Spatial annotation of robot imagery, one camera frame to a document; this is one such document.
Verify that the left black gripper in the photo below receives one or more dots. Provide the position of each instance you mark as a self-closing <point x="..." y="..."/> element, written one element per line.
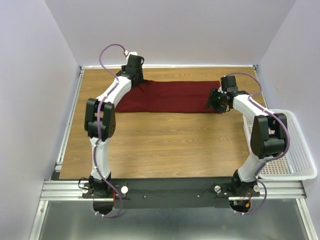
<point x="140" y="75"/>

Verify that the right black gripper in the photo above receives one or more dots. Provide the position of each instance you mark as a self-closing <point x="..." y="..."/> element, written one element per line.
<point x="214" y="93"/>

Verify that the dark red t shirt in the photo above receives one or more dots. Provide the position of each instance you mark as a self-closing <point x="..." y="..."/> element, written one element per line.
<point x="187" y="97"/>

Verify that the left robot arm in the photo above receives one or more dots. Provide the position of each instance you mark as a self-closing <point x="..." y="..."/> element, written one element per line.
<point x="100" y="122"/>

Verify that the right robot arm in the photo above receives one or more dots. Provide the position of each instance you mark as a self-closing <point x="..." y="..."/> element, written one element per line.
<point x="269" y="139"/>

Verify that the white plastic basket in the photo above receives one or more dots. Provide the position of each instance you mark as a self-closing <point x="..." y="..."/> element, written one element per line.
<point x="297" y="164"/>

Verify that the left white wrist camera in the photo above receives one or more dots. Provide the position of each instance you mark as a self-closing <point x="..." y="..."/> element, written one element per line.
<point x="129" y="53"/>

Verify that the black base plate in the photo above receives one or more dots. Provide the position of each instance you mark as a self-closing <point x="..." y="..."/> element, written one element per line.
<point x="169" y="193"/>

